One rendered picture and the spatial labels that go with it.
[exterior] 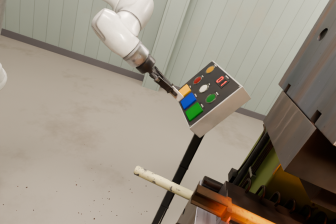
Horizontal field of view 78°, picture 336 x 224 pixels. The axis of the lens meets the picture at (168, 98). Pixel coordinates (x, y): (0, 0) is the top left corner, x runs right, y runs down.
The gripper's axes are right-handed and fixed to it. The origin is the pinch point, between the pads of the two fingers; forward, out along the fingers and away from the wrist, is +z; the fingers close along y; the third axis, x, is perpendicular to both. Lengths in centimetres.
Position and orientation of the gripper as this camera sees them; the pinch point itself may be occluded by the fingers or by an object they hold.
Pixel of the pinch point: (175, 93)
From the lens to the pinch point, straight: 86.6
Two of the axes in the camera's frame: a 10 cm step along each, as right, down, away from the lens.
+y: 1.7, 4.7, -8.7
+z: 6.4, 6.1, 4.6
